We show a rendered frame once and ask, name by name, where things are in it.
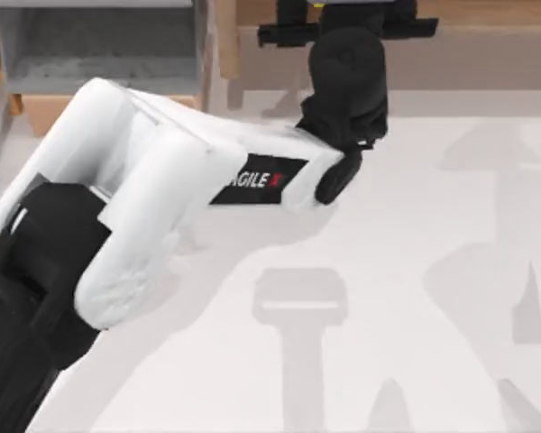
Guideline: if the wooden shelf unit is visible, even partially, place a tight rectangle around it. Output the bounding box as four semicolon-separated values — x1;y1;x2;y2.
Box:
219;0;541;92

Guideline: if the grey cabinet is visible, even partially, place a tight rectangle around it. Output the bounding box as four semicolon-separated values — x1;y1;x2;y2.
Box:
0;0;205;97

